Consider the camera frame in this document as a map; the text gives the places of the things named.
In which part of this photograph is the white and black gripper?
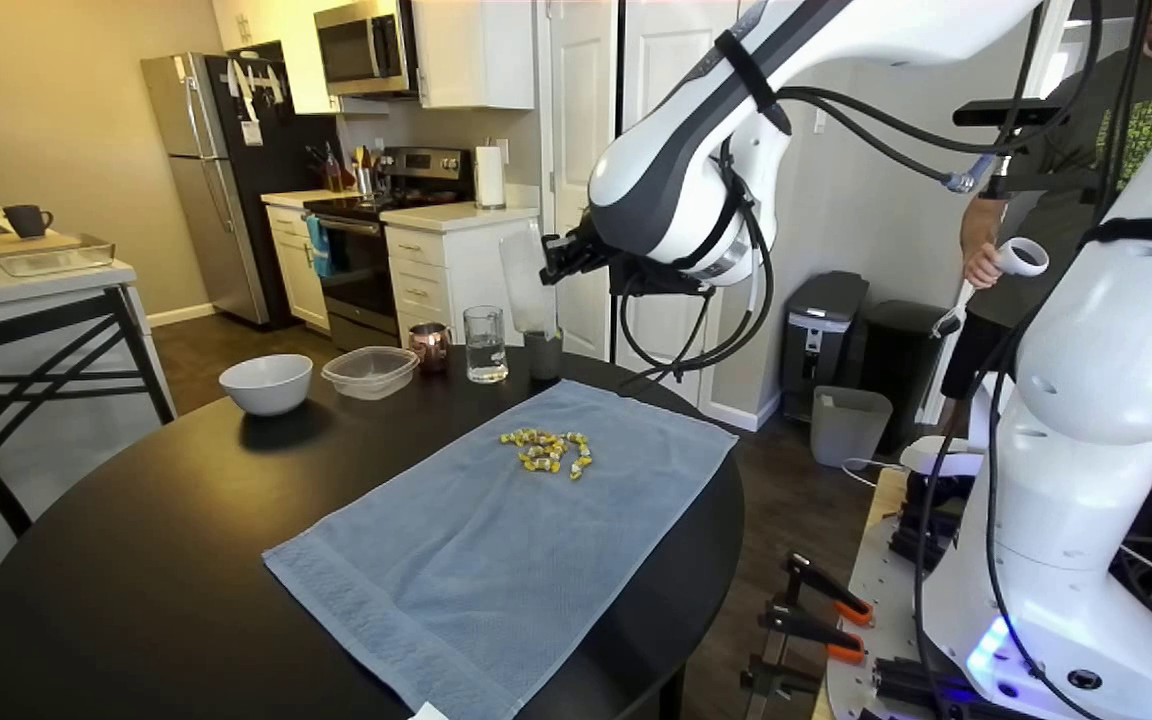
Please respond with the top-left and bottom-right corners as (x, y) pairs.
(536, 218), (710, 300)

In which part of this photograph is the pile of yellow candies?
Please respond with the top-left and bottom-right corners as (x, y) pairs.
(499, 430), (594, 481)

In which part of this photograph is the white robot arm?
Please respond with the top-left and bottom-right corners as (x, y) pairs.
(545, 0), (1152, 720)

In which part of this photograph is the white ceramic bowl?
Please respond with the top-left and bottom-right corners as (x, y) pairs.
(218, 354), (311, 415)

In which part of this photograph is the white paper towel roll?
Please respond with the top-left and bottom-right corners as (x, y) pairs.
(477, 145), (506, 207)

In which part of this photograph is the clear drinking glass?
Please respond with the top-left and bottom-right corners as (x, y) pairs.
(463, 306), (506, 383)

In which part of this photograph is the black trash can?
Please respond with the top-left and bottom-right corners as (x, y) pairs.
(781, 271), (866, 419)

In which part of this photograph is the small dark glass jar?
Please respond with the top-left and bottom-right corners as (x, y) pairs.
(407, 323), (447, 376)

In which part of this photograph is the white kitchen cabinet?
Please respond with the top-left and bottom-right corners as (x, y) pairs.
(413, 0), (536, 113)

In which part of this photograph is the grey plastic bin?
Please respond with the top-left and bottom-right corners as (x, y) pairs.
(809, 383), (893, 468)

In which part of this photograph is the black kitchen stove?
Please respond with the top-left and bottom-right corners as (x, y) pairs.
(305, 149), (472, 345)

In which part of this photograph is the clear plastic container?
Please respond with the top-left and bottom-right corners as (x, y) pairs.
(320, 345), (414, 400)

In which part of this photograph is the stainless steel microwave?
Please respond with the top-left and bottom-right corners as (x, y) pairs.
(317, 0), (413, 98)

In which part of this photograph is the black orange clamp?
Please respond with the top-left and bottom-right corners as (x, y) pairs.
(785, 552), (873, 626)
(761, 606), (862, 664)

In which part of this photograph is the white handheld controller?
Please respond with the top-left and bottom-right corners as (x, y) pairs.
(932, 236), (1046, 340)

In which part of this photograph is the light blue towel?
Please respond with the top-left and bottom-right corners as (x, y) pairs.
(263, 382), (730, 720)

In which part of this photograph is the person in dark shirt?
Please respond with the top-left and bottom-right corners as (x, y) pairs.
(941, 16), (1152, 404)

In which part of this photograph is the stainless steel refrigerator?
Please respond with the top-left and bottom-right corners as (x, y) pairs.
(141, 46), (335, 328)

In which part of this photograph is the black mug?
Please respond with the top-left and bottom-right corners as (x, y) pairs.
(4, 205), (53, 239)

